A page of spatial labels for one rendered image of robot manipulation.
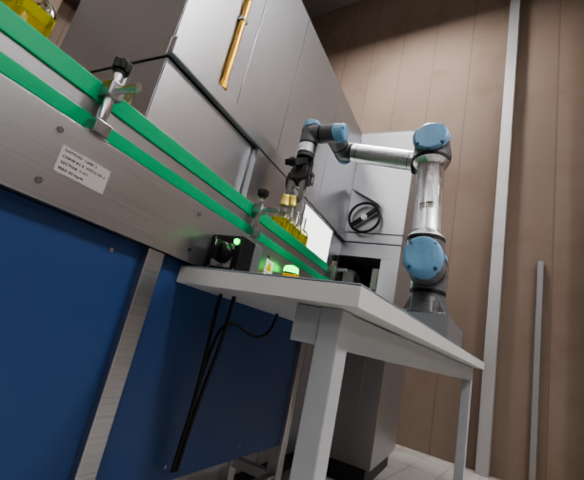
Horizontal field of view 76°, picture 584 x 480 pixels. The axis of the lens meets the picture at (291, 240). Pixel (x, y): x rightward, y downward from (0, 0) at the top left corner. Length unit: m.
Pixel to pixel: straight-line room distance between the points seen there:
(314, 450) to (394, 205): 1.99
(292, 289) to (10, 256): 0.38
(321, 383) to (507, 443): 3.12
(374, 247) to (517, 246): 1.75
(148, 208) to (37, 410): 0.34
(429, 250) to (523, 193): 2.89
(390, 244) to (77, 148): 1.98
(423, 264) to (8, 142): 1.00
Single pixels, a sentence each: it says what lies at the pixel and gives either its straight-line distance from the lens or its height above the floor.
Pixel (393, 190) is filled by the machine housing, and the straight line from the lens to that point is 2.50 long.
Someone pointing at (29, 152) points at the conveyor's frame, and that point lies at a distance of 0.59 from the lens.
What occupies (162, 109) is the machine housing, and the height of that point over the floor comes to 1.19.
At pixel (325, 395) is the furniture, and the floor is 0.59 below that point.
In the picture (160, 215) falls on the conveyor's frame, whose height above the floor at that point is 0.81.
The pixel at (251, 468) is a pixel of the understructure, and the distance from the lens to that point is 1.42.
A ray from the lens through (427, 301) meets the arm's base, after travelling 1.28.
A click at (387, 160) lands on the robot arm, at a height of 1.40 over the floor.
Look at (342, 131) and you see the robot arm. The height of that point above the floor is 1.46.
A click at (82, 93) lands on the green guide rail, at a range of 0.67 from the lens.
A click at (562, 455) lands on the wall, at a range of 3.66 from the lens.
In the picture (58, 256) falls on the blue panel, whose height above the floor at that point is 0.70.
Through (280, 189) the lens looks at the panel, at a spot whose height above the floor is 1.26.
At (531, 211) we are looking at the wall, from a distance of 3.95.
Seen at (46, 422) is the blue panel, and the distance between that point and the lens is 0.69.
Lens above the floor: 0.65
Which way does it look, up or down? 15 degrees up
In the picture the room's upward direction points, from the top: 12 degrees clockwise
